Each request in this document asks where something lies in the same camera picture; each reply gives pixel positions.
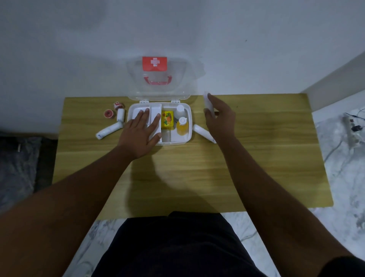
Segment white inner tray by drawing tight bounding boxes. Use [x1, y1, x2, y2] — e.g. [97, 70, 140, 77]
[131, 103, 162, 142]

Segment small yellow printed box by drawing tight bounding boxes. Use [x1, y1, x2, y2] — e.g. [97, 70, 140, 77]
[161, 110, 175, 130]

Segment yellow bottle with white cap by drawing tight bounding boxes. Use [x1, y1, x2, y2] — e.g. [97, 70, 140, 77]
[176, 117, 189, 136]

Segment dark grey rug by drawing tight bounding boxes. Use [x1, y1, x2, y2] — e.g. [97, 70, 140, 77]
[0, 134, 58, 215]

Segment person's right hand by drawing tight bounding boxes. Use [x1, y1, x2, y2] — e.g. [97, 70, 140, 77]
[204, 93, 237, 142]

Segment person's left hand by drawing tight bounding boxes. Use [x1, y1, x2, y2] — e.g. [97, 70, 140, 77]
[117, 108, 162, 160]

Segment white power strip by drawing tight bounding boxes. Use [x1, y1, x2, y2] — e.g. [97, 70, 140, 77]
[343, 114, 363, 148]

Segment white tube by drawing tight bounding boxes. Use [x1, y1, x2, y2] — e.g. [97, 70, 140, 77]
[95, 121, 124, 140]
[192, 124, 217, 144]

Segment black shirt sleeve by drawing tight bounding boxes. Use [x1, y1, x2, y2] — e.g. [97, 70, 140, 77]
[317, 255, 365, 277]

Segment black cable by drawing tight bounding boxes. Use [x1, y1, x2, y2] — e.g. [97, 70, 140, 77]
[344, 108, 365, 121]

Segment person's right forearm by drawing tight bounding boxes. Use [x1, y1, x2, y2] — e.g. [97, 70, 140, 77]
[218, 135, 355, 277]

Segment person's black shorts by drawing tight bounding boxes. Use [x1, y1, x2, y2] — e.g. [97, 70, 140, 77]
[91, 211, 269, 277]

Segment white packet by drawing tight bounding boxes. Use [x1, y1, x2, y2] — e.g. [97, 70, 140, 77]
[203, 91, 215, 117]

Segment person's left forearm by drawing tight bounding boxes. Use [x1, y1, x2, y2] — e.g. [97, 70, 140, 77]
[0, 144, 138, 277]

